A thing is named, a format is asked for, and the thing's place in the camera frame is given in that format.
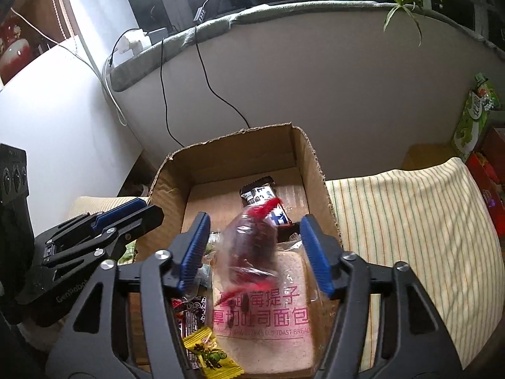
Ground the red gift box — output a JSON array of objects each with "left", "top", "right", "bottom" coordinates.
[{"left": 466, "top": 127, "right": 504, "bottom": 240}]

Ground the black cable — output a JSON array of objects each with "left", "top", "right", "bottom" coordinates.
[{"left": 159, "top": 37, "right": 187, "bottom": 149}]

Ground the dark red jujube snack bag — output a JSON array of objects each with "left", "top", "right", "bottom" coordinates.
[{"left": 215, "top": 206, "right": 279, "bottom": 305}]

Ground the green snack bag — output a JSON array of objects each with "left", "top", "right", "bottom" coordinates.
[{"left": 451, "top": 73, "right": 502, "bottom": 162}]

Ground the snickers bar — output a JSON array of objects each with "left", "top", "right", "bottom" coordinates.
[
  {"left": 173, "top": 295, "right": 208, "bottom": 370},
  {"left": 239, "top": 175, "right": 293, "bottom": 228}
]

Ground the striped beige table cloth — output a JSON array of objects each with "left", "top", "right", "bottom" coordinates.
[{"left": 67, "top": 156, "right": 505, "bottom": 371}]

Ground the yellow snack packet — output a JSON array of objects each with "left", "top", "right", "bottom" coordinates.
[{"left": 183, "top": 327, "right": 245, "bottom": 379}]

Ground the open cardboard box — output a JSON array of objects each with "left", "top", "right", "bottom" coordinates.
[{"left": 126, "top": 121, "right": 344, "bottom": 379}]

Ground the white power adapter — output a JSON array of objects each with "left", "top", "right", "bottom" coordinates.
[{"left": 113, "top": 29, "right": 152, "bottom": 55}]

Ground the red decorated vase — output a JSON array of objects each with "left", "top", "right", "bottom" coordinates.
[{"left": 0, "top": 15, "right": 33, "bottom": 85}]

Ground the bagged toast bread loaf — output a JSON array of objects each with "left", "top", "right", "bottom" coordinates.
[{"left": 212, "top": 241, "right": 328, "bottom": 378}]

